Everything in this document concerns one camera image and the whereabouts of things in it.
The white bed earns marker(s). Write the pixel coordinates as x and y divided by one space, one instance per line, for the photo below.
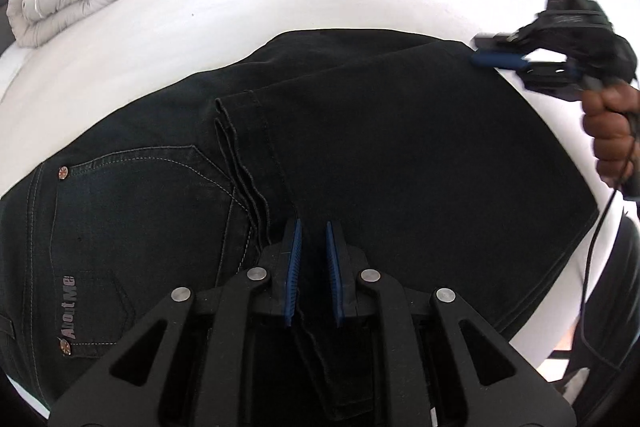
200 17

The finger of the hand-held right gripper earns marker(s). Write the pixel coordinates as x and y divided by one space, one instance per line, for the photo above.
495 40
497 59

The grey padded headboard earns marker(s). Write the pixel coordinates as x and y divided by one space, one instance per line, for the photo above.
6 2

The black denim pants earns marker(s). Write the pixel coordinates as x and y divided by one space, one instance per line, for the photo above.
375 122

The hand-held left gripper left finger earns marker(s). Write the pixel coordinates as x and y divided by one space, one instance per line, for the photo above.
294 272

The person's dark clothing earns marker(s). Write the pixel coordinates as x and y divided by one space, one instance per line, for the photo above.
612 307

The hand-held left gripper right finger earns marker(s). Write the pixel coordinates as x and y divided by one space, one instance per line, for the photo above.
334 274

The person's right hand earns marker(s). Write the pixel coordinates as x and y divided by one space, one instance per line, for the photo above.
607 127

